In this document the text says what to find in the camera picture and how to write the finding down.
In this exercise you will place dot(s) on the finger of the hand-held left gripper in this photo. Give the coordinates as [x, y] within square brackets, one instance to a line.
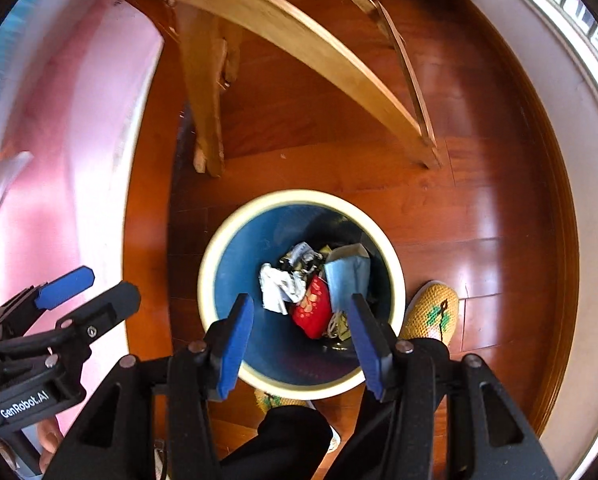
[64, 287]
[109, 310]

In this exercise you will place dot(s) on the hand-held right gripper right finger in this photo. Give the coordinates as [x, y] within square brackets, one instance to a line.
[366, 345]

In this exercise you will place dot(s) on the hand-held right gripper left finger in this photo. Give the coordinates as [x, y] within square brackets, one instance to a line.
[234, 345]

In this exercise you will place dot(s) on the red envelope with gold print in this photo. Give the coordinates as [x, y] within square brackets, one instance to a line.
[311, 305]

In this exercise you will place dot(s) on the blue face mask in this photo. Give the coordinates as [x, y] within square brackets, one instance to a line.
[344, 280]

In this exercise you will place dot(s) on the white tissue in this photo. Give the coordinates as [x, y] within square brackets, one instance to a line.
[274, 285]

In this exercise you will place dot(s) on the beige cardboard box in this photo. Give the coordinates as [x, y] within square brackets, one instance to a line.
[354, 250]

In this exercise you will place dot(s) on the blue bin with cream rim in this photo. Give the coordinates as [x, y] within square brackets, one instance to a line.
[259, 240]

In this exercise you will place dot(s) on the black snack wrapper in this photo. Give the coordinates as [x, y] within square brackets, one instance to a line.
[299, 255]

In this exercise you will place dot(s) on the person's left hand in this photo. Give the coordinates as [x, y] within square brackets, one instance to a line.
[49, 440]

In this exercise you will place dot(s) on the black pant leg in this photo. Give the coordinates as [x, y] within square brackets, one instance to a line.
[279, 445]

